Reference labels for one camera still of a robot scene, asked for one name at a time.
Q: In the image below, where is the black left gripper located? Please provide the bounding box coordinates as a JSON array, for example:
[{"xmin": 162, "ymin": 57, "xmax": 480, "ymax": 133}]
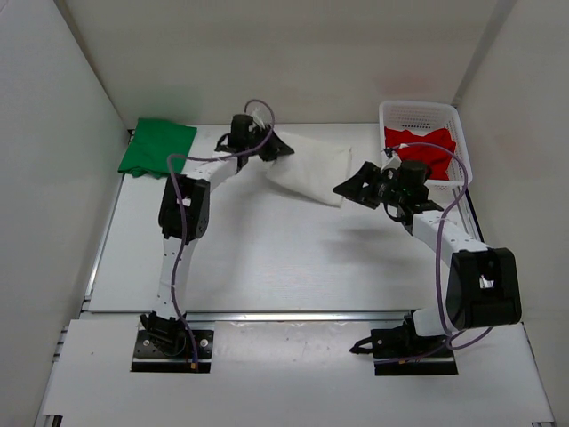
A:
[{"xmin": 244, "ymin": 124, "xmax": 293, "ymax": 162}]

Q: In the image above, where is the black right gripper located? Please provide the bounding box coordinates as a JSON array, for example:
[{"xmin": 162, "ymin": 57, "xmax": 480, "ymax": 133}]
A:
[{"xmin": 334, "ymin": 164, "xmax": 406, "ymax": 211}]

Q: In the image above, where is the white t shirt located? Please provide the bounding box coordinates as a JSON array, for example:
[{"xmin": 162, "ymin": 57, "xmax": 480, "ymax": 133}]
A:
[{"xmin": 266, "ymin": 132, "xmax": 352, "ymax": 207}]

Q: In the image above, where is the green t shirt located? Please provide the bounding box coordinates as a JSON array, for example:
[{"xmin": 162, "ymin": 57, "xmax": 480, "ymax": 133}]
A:
[{"xmin": 117, "ymin": 117, "xmax": 197, "ymax": 179}]

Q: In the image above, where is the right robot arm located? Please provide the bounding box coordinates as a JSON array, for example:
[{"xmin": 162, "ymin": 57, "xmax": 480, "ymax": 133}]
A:
[{"xmin": 333, "ymin": 160, "xmax": 522, "ymax": 359}]

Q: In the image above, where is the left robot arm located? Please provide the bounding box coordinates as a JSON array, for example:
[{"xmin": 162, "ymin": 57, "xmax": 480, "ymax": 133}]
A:
[{"xmin": 140, "ymin": 114, "xmax": 294, "ymax": 358}]

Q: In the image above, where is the red t shirt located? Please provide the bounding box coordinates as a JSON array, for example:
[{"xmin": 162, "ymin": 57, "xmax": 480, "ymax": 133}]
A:
[{"xmin": 384, "ymin": 127, "xmax": 456, "ymax": 181}]

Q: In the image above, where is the white plastic basket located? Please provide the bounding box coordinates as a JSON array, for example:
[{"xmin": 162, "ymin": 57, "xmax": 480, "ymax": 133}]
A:
[{"xmin": 379, "ymin": 101, "xmax": 473, "ymax": 189}]

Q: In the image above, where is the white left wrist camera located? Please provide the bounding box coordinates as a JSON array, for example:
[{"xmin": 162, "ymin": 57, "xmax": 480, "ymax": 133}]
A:
[{"xmin": 250, "ymin": 108, "xmax": 271, "ymax": 130}]

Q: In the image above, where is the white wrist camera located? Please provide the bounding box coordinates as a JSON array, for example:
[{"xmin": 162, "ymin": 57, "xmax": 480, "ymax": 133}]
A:
[
  {"xmin": 381, "ymin": 145, "xmax": 402, "ymax": 171},
  {"xmin": 250, "ymin": 108, "xmax": 271, "ymax": 130}
]

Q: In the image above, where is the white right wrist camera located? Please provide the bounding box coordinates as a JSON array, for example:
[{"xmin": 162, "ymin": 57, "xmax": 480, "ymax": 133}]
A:
[{"xmin": 381, "ymin": 145, "xmax": 402, "ymax": 171}]

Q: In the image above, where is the aluminium table rail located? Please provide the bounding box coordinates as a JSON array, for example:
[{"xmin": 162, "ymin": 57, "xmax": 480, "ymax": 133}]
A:
[{"xmin": 186, "ymin": 310, "xmax": 407, "ymax": 323}]

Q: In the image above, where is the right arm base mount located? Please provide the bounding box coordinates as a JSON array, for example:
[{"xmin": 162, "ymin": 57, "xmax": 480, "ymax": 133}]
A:
[{"xmin": 349, "ymin": 311, "xmax": 458, "ymax": 376}]

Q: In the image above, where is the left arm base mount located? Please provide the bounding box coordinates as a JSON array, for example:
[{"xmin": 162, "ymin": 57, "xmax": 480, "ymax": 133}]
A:
[{"xmin": 131, "ymin": 312, "xmax": 214, "ymax": 374}]

